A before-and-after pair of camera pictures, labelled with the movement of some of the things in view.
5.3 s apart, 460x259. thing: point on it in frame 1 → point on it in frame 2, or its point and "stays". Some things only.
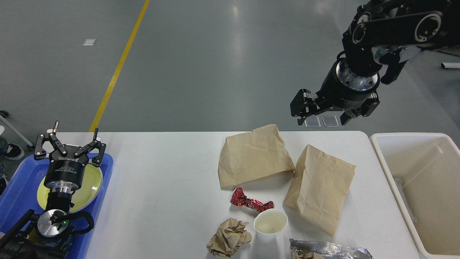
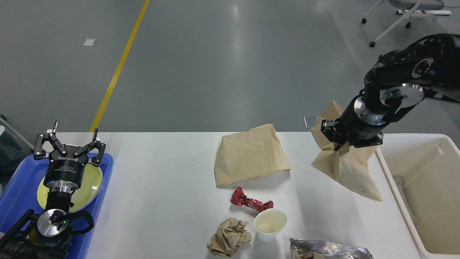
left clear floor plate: (312, 121) stays
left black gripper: (64, 173) stays
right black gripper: (334, 93) → (361, 123)
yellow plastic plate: (86, 193) stays
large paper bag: (247, 157) stays
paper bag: (321, 183) → (352, 166)
